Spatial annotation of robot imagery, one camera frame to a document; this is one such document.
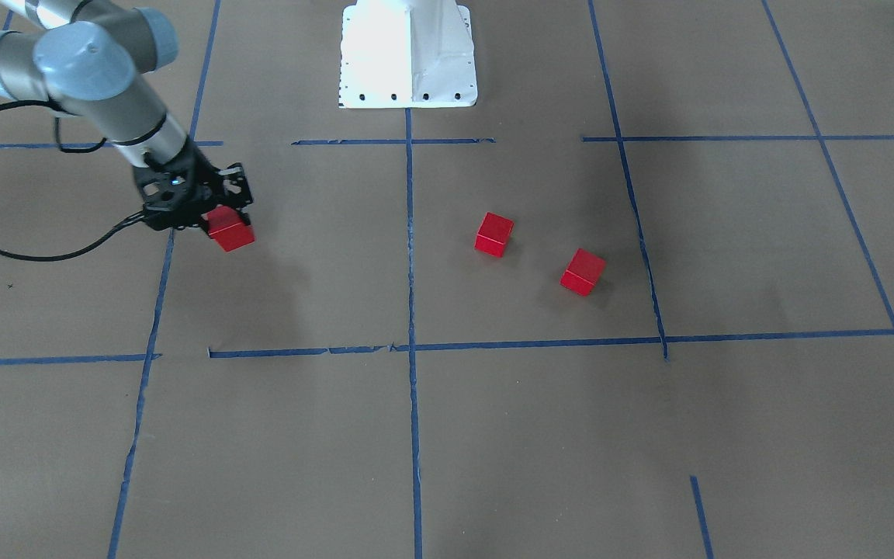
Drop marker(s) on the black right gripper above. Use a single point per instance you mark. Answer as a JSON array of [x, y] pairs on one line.
[[200, 175]]

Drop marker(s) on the red block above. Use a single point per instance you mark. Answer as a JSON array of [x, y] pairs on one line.
[[230, 228], [493, 235], [583, 272]]

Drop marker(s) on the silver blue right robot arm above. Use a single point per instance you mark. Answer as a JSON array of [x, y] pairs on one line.
[[89, 59]]

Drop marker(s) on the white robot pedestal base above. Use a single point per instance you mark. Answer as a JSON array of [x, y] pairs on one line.
[[404, 54]]

